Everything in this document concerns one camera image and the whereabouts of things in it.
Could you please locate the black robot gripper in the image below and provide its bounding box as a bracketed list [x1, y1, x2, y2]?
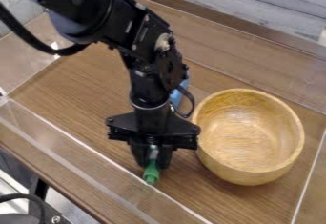
[106, 101, 201, 170]

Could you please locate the green and white marker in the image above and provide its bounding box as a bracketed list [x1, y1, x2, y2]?
[144, 145, 161, 185]

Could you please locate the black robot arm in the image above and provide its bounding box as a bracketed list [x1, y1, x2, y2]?
[0, 0, 201, 170]

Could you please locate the brown wooden bowl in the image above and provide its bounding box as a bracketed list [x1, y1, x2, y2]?
[193, 89, 307, 186]

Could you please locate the blue rectangular block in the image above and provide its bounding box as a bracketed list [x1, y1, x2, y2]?
[169, 71, 192, 108]

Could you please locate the clear acrylic tray wall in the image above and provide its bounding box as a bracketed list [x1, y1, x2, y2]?
[0, 0, 326, 224]

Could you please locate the black metal table frame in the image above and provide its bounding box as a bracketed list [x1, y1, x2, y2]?
[0, 150, 73, 224]

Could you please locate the black cable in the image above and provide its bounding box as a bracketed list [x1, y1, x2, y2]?
[0, 2, 91, 57]

